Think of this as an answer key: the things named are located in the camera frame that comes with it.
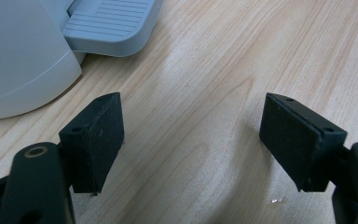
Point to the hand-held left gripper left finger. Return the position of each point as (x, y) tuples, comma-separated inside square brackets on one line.
[(96, 140)]

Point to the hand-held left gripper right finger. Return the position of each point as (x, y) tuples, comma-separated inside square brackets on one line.
[(298, 146)]

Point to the white rice cooker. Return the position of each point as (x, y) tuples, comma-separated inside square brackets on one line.
[(18, 62)]

